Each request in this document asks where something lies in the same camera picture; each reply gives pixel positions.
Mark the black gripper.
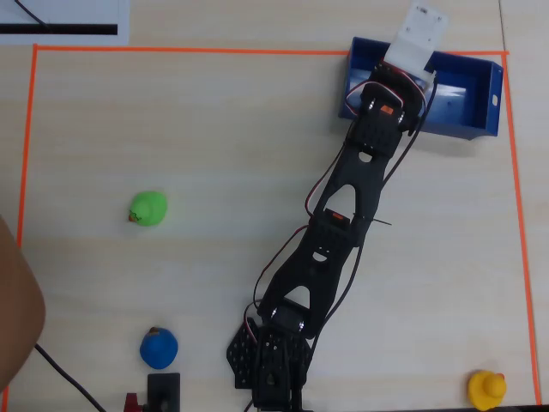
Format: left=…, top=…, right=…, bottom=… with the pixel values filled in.
left=371, top=62, right=430, bottom=102

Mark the person bare forearm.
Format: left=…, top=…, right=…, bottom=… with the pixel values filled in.
left=0, top=214, right=47, bottom=387

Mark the blue plastic box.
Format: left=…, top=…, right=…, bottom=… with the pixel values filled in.
left=337, top=36, right=504, bottom=142

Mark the green rubber duck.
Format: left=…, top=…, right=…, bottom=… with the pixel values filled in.
left=127, top=191, right=168, bottom=227

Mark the yellow rubber duck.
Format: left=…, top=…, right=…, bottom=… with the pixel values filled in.
left=467, top=369, right=507, bottom=412

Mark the blue rubber duck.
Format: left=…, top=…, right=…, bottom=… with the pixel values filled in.
left=139, top=327, right=179, bottom=371

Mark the orange tape strip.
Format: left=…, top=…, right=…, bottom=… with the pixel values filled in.
left=0, top=45, right=39, bottom=412
left=501, top=51, right=542, bottom=407
left=33, top=44, right=510, bottom=57

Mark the black strip on paper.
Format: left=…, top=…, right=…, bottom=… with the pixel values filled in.
left=0, top=23, right=118, bottom=36

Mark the white paper sheet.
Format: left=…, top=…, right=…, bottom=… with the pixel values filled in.
left=0, top=0, right=130, bottom=45

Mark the black table clamp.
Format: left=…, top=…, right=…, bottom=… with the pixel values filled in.
left=147, top=373, right=182, bottom=412

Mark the black camera cable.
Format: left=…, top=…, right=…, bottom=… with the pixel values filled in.
left=295, top=79, right=438, bottom=409

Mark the red white servo wire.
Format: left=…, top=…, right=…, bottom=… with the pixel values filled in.
left=345, top=62, right=428, bottom=124

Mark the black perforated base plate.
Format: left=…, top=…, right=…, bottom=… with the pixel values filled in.
left=226, top=321, right=315, bottom=390

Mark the thin black cable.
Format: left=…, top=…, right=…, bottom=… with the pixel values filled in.
left=14, top=0, right=51, bottom=29

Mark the thick black cable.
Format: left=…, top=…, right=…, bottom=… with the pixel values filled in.
left=33, top=342, right=106, bottom=412

